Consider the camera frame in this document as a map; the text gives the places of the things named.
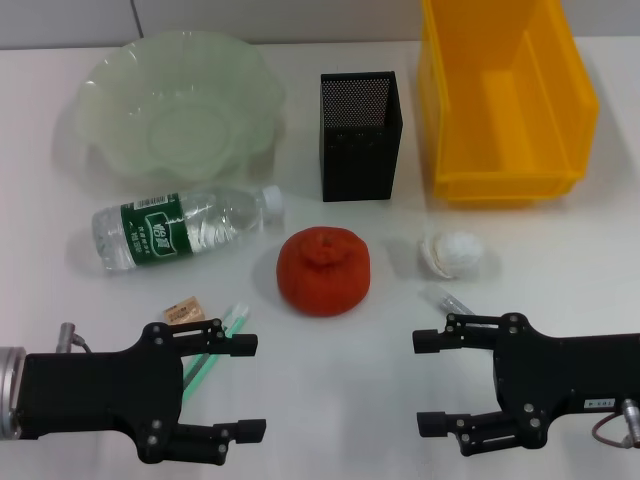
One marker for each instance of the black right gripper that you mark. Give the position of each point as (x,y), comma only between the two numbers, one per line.
(560,375)

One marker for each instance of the white paper ball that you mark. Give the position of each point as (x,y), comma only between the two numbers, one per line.
(457,252)

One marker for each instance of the clear water bottle green label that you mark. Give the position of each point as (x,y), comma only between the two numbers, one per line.
(150,230)

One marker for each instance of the red-orange mandarin orange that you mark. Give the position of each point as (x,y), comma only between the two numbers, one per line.
(325,275)

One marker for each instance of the yellow plastic storage bin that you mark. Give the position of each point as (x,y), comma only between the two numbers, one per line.
(500,130)

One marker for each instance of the clear pen with grey end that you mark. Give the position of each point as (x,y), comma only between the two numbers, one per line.
(442,299)

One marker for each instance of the black mesh pen holder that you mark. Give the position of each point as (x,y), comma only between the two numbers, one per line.
(360,165)

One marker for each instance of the small tan eraser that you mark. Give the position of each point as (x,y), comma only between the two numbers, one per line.
(182,311)

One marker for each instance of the mint green utility knife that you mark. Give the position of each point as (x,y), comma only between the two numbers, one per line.
(239,315)

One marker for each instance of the pale green glass fruit plate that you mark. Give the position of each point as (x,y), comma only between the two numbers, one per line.
(175,125)

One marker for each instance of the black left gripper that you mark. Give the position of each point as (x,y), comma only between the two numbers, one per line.
(100,395)

